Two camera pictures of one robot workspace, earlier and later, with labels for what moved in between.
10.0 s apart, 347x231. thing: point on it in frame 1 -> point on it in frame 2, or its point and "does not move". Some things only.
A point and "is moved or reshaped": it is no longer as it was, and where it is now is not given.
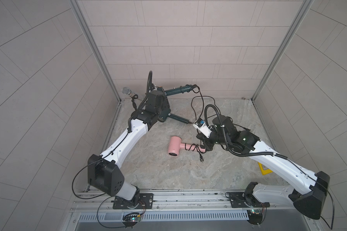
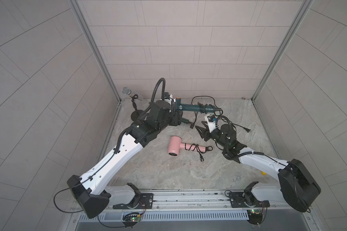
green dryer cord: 203,102 is moved or reshaped
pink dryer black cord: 201,158 does not move
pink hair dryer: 175,144 does not move
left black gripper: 164,102 -> 175,117
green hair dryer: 182,89 -> 196,108
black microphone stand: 127,90 does not move
